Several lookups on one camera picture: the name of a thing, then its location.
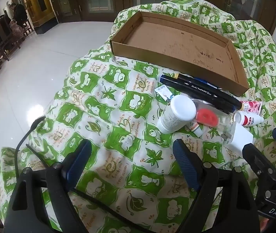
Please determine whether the rose print cream tube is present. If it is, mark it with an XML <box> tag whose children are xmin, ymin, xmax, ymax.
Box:
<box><xmin>239</xmin><ymin>100</ymin><xmax>262</xmax><ymax>115</ymax></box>

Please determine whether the black marker with yellow caps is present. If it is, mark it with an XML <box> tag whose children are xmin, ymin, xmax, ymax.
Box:
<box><xmin>176</xmin><ymin>72</ymin><xmax>244</xmax><ymax>110</ymax></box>

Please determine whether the shallow cardboard tray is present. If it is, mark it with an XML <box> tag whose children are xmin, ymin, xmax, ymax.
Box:
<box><xmin>110</xmin><ymin>10</ymin><xmax>250</xmax><ymax>96</ymax></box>

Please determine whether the golden wooden cabinet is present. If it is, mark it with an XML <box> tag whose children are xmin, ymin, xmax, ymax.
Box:
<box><xmin>11</xmin><ymin>0</ymin><xmax>56</xmax><ymax>34</ymax></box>

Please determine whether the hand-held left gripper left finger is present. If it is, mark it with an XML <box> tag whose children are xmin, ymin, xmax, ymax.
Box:
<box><xmin>3</xmin><ymin>139</ymin><xmax>93</xmax><ymax>233</ymax></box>

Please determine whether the wooden chair with floral cushion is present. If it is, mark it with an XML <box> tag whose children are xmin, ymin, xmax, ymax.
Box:
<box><xmin>8</xmin><ymin>19</ymin><xmax>35</xmax><ymax>42</ymax></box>

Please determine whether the white charger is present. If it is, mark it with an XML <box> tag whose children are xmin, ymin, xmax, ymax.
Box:
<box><xmin>223</xmin><ymin>120</ymin><xmax>254</xmax><ymax>154</ymax></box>

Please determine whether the black marker with blue caps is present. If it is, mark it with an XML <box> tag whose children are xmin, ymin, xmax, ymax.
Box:
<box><xmin>159</xmin><ymin>75</ymin><xmax>236</xmax><ymax>114</ymax></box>

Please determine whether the small white blue tube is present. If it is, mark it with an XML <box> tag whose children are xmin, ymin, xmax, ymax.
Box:
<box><xmin>154</xmin><ymin>84</ymin><xmax>175</xmax><ymax>101</ymax></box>

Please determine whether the green printed blanket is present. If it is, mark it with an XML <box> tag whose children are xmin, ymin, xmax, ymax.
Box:
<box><xmin>0</xmin><ymin>0</ymin><xmax>276</xmax><ymax>233</ymax></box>

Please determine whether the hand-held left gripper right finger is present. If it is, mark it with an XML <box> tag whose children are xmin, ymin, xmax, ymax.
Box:
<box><xmin>172</xmin><ymin>138</ymin><xmax>261</xmax><ymax>233</ymax></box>

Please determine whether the small white lip balm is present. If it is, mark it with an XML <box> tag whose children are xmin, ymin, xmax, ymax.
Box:
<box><xmin>188</xmin><ymin>121</ymin><xmax>204</xmax><ymax>137</ymax></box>

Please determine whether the white spray bottle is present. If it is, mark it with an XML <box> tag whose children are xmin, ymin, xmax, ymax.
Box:
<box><xmin>233</xmin><ymin>111</ymin><xmax>264</xmax><ymax>127</ymax></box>

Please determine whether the red disc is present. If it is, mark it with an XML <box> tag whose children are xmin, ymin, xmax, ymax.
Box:
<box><xmin>191</xmin><ymin>99</ymin><xmax>233</xmax><ymax>136</ymax></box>

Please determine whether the blue pen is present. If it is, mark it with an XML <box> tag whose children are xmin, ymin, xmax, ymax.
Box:
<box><xmin>192</xmin><ymin>77</ymin><xmax>223</xmax><ymax>90</ymax></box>

